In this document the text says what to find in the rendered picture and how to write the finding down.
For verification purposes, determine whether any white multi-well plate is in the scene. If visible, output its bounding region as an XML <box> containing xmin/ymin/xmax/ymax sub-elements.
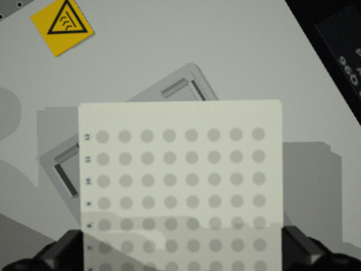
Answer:
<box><xmin>78</xmin><ymin>100</ymin><xmax>283</xmax><ymax>271</ymax></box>

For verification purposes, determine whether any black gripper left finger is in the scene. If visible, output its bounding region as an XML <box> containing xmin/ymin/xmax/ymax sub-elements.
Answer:
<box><xmin>2</xmin><ymin>229</ymin><xmax>84</xmax><ymax>271</ymax></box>

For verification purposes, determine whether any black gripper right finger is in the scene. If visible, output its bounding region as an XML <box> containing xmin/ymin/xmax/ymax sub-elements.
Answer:
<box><xmin>282</xmin><ymin>226</ymin><xmax>361</xmax><ymax>271</ymax></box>

